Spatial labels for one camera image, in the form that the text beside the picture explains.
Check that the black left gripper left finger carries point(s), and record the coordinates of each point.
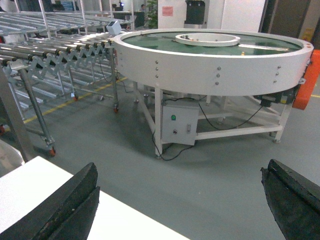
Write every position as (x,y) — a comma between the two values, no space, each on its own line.
(67,214)

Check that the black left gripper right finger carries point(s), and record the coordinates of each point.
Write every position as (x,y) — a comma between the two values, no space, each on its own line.
(294,201)

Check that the orange motor cover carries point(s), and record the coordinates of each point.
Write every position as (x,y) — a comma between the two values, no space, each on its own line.
(311,75)

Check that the white round turntable conveyor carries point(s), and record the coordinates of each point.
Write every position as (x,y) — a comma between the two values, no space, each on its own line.
(245,82)

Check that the grey electrical control box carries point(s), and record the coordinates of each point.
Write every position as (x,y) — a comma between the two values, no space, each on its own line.
(179,121)

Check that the expandable steel roller conveyor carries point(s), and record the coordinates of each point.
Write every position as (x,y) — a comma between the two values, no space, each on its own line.
(48,56)

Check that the white small device box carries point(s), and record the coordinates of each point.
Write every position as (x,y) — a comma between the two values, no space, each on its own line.
(114,28)

